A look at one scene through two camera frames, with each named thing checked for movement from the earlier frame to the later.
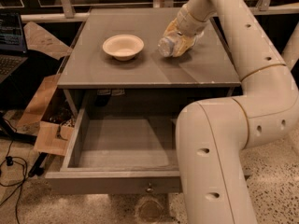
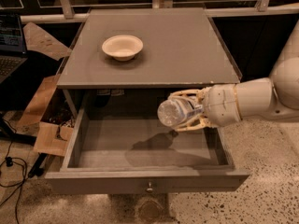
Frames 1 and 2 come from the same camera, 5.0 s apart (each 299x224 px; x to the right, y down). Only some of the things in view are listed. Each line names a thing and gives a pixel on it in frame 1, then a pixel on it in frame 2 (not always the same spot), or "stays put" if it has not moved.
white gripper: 189,22 to 220,105
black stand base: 7,131 stays put
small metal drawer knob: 149,189 stays put
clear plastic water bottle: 166,47 to 176,111
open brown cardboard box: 49,116 stays put
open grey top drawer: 111,151 stays put
